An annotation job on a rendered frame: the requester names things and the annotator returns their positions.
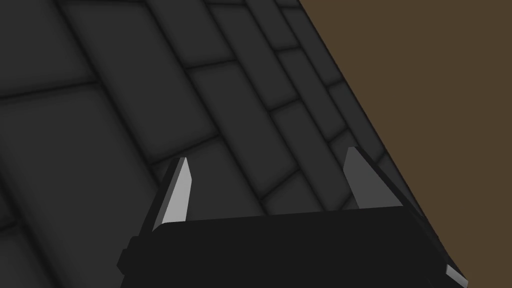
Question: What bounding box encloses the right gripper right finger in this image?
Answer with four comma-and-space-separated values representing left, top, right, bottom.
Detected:
342, 146, 417, 210

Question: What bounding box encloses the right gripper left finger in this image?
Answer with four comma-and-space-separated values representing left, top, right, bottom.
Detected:
138, 156, 193, 237

